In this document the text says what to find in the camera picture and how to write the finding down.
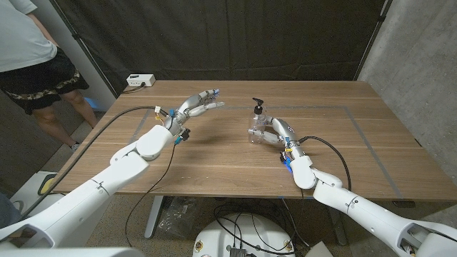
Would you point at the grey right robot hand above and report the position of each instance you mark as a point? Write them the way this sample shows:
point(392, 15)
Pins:
point(287, 130)

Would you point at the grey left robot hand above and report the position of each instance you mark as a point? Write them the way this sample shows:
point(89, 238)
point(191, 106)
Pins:
point(191, 107)

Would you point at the clear bottle with black pump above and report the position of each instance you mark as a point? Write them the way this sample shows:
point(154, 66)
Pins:
point(255, 123)

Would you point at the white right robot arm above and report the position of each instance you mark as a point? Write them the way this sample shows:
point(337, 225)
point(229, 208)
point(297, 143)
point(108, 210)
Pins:
point(375, 217)

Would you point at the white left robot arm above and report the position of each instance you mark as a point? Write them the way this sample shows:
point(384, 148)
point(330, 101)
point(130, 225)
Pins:
point(89, 192)

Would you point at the white power strip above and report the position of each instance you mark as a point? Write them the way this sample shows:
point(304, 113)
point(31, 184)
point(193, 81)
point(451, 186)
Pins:
point(141, 80)

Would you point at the black backdrop curtain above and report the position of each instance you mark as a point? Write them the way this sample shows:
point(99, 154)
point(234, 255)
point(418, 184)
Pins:
point(228, 35)

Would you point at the blue floor object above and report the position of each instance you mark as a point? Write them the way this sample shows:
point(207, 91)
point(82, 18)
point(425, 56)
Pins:
point(91, 103)

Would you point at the white table leg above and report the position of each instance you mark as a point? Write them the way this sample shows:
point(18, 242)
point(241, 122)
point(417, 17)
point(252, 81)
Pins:
point(154, 217)
point(335, 221)

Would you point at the white robot torso base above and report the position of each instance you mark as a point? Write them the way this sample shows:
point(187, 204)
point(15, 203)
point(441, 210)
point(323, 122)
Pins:
point(246, 232)

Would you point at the clear plastic bag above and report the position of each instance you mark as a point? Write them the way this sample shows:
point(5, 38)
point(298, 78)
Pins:
point(176, 217)

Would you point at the white floor plate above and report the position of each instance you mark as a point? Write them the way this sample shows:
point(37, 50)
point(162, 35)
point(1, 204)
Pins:
point(319, 251)

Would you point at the black backdrop stand pole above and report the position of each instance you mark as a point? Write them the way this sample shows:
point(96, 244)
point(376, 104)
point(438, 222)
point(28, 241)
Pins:
point(75, 35)
point(382, 17)

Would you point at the black table control panel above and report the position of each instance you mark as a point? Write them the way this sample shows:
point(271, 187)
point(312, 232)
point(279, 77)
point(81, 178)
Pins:
point(404, 204)

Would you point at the white and yellow floor platform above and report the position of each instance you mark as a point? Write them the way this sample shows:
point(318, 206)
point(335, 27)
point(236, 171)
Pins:
point(32, 189)

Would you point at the person in black shorts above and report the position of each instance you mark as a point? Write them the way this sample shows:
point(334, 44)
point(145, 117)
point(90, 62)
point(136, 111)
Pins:
point(21, 39)

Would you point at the white robot head cover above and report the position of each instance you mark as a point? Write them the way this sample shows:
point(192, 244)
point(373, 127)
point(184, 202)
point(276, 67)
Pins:
point(71, 252)

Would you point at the person in blue jeans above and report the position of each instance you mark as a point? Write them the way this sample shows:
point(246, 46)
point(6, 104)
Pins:
point(7, 214)

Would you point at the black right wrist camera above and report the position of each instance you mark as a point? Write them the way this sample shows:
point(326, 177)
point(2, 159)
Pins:
point(284, 157)

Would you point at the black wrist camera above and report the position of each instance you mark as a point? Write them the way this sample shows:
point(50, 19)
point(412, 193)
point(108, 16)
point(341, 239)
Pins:
point(185, 134)
point(284, 157)

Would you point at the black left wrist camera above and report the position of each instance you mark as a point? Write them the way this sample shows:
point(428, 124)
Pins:
point(185, 134)

